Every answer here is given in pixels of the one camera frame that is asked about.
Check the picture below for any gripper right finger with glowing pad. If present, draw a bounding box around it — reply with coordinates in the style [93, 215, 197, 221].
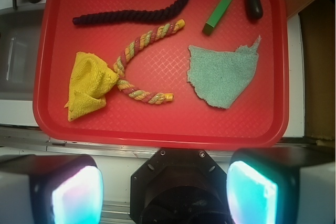
[226, 146, 335, 223]

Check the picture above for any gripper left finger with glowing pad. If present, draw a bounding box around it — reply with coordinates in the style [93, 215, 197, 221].
[1, 154, 103, 223]

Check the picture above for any green rectangular block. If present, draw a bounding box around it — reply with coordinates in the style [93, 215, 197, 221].
[202, 0, 232, 36]

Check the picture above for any yellow woven cloth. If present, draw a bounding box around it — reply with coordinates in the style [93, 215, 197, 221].
[65, 52, 119, 122]

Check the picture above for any teal woven cloth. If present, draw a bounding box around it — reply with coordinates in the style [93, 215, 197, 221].
[187, 36, 261, 109]

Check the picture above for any red plastic tray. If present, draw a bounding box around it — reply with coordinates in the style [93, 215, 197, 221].
[33, 0, 289, 150]

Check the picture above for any grey plastic bin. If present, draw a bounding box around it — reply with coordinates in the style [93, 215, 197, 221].
[1, 9, 44, 101]

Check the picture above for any brown cardboard box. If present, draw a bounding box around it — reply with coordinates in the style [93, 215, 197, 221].
[285, 0, 335, 147]

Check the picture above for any black toy eggplant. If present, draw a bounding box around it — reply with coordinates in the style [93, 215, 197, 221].
[245, 0, 264, 20]

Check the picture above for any multicolour twisted rope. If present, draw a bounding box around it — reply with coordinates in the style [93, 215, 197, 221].
[112, 18, 186, 105]

